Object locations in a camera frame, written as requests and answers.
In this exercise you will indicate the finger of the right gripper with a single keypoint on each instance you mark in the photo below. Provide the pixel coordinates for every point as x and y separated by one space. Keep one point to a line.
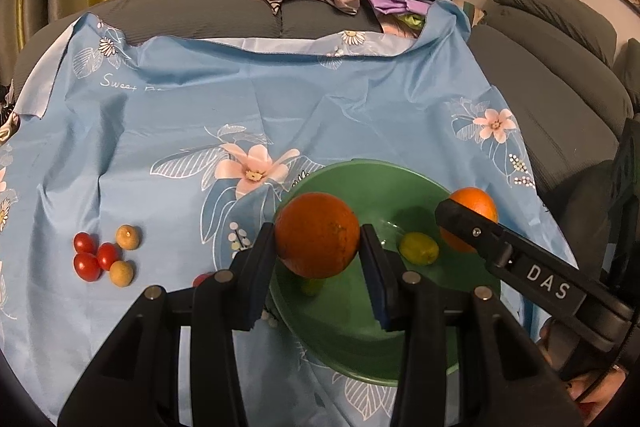
581 304

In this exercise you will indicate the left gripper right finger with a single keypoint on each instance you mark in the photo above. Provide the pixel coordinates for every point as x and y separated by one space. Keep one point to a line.
504 379

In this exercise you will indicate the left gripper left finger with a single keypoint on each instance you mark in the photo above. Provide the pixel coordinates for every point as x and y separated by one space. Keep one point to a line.
133 378

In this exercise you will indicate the smooth orange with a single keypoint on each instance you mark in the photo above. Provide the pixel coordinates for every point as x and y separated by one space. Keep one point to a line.
476 200

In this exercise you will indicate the tan longan fruit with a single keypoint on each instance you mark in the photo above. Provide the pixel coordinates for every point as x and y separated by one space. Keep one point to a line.
127 237
121 273

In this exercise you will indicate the yellow-green oval fruit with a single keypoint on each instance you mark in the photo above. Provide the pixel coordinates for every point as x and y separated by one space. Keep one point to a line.
418 248

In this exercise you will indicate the large red tomato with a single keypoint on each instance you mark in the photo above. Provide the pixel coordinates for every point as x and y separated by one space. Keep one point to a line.
87 267

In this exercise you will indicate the red cherry tomato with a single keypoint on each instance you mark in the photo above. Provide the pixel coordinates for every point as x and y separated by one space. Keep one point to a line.
107 254
201 278
84 244

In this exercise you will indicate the rough dark orange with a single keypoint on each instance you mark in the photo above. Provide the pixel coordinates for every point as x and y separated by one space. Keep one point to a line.
317 235

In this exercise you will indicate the green oval fruit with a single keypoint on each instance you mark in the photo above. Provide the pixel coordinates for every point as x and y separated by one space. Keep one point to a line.
311 287

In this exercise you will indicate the person's hand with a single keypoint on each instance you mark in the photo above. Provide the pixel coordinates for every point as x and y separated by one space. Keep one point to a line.
607 399

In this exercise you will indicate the green bowl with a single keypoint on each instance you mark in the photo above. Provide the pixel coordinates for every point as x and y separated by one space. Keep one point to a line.
354 323

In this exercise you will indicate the grey sofa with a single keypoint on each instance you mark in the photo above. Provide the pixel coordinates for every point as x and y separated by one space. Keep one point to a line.
571 105

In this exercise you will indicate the light blue floral cloth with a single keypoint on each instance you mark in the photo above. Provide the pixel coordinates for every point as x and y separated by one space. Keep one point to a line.
194 142

